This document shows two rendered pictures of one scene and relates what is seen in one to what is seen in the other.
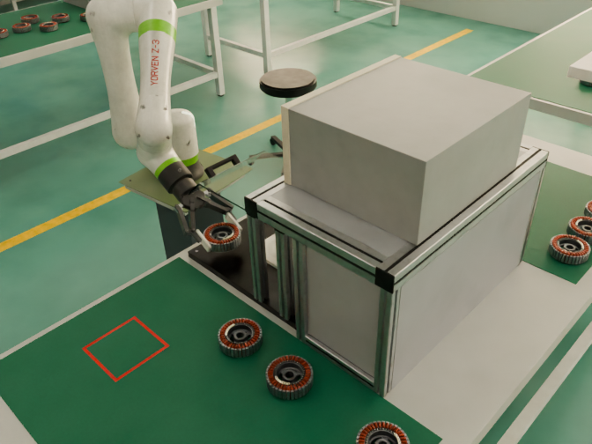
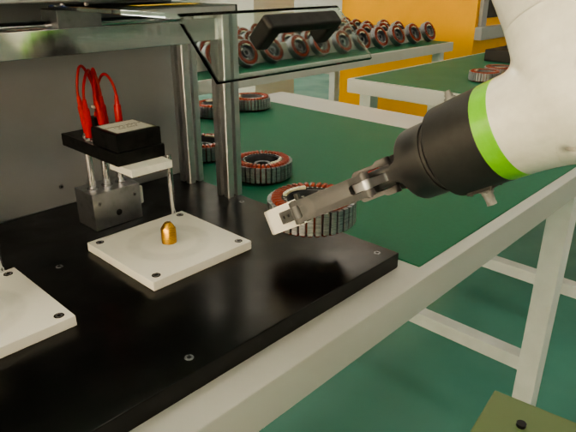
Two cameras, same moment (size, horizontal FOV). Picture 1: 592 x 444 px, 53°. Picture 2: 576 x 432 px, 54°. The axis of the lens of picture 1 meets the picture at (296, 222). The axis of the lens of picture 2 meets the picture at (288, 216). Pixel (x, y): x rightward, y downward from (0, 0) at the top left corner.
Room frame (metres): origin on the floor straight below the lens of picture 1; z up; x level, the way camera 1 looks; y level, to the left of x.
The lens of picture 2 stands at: (2.09, 0.17, 1.10)
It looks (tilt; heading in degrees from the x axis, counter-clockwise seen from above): 23 degrees down; 179
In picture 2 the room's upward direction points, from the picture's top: straight up
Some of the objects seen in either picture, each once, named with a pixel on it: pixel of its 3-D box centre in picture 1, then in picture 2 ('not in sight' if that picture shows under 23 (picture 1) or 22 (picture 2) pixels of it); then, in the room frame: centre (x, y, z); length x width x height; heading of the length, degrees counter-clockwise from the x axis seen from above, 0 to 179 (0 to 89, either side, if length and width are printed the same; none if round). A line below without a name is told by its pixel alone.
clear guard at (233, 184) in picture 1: (260, 188); (207, 32); (1.36, 0.09, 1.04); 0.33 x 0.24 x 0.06; 45
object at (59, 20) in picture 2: not in sight; (71, 19); (1.30, -0.09, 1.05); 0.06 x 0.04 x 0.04; 135
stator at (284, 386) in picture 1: (289, 376); (203, 147); (0.94, 0.03, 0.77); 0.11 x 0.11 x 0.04
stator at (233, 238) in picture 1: (222, 236); (311, 207); (1.43, 0.22, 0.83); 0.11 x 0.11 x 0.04
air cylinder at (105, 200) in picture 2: not in sight; (109, 201); (1.32, -0.06, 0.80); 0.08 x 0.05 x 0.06; 135
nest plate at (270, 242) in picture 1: (284, 249); (170, 245); (1.42, 0.04, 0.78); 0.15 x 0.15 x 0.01; 45
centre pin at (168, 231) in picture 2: not in sight; (168, 231); (1.42, 0.04, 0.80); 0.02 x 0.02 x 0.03
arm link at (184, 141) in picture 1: (174, 136); not in sight; (1.95, 0.43, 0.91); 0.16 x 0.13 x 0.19; 92
